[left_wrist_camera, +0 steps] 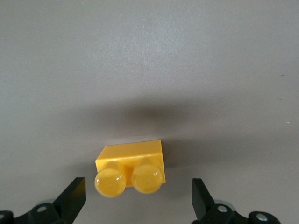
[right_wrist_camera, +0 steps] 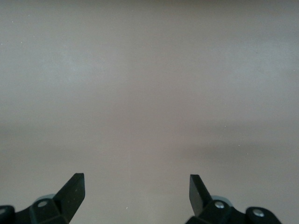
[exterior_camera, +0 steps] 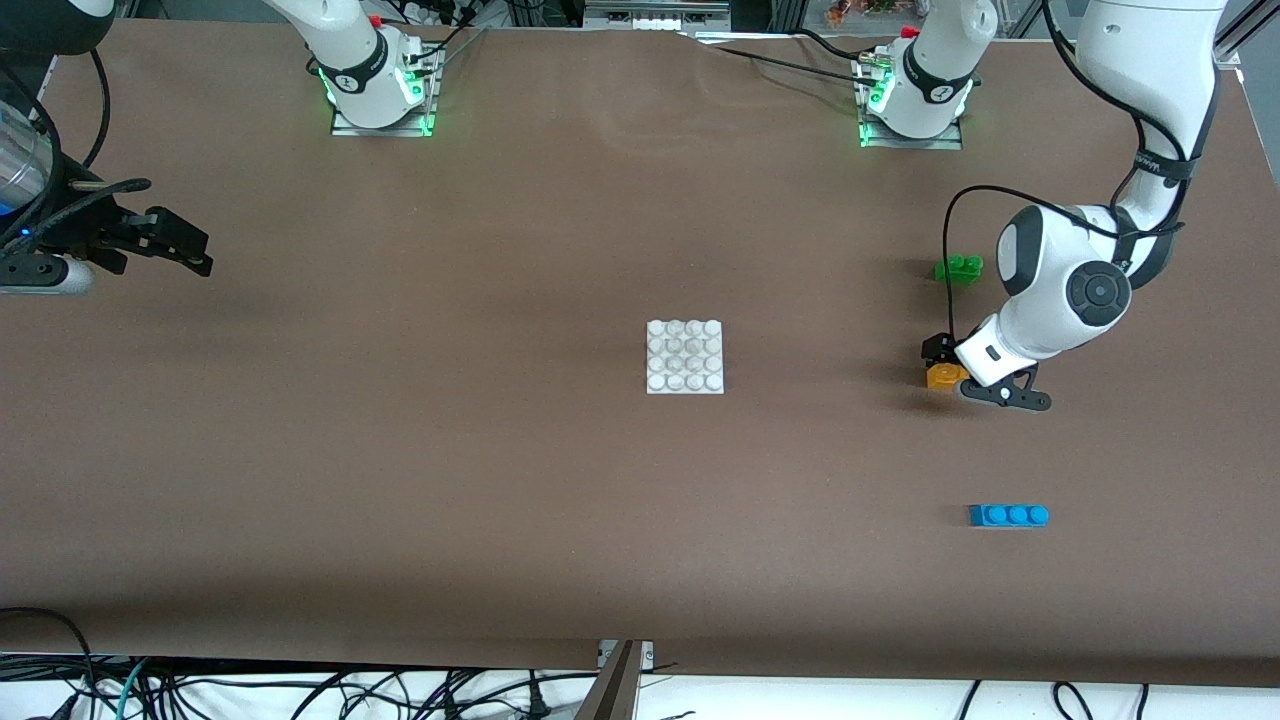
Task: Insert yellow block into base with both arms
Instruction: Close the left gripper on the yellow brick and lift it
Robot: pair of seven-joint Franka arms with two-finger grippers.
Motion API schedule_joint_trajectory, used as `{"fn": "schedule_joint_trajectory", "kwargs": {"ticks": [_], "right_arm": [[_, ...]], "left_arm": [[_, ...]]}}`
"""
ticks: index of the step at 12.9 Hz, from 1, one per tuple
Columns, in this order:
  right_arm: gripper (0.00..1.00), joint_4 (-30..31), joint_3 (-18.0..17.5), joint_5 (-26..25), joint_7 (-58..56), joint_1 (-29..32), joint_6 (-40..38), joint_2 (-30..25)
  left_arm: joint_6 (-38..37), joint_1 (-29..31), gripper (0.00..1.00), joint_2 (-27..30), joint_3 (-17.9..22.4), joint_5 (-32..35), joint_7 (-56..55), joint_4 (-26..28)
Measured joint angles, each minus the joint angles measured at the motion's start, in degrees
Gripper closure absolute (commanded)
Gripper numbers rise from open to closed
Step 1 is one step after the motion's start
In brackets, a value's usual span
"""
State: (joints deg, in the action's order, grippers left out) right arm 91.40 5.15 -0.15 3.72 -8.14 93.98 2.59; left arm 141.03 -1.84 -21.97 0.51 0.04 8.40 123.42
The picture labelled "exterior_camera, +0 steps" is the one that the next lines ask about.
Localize white studded base plate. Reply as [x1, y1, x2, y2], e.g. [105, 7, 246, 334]
[646, 319, 725, 396]

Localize blue three-stud block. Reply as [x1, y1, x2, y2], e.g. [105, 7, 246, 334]
[969, 504, 1050, 528]

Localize brown table cover sheet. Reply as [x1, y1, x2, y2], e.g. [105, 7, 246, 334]
[0, 18, 1280, 689]

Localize orange red plastic items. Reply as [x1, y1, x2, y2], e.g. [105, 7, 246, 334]
[825, 0, 901, 26]

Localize silver aluminium corner profile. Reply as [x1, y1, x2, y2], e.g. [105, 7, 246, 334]
[1210, 0, 1280, 71]

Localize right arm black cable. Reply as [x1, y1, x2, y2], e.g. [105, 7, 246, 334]
[0, 45, 153, 251]

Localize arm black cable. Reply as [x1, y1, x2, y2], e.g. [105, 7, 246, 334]
[943, 0, 1201, 346]
[0, 45, 153, 251]

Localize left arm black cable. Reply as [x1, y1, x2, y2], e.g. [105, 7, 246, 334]
[943, 0, 1201, 346]

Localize black cable across cover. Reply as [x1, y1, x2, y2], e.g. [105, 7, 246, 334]
[690, 30, 881, 81]

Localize black looped floor cable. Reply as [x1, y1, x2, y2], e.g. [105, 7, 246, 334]
[0, 606, 98, 720]

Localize teal cable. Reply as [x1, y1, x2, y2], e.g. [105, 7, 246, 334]
[112, 657, 153, 720]

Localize silver metal frame rail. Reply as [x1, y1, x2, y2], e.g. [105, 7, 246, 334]
[583, 0, 733, 31]

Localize grey metal post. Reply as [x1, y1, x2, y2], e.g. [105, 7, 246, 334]
[572, 640, 643, 720]

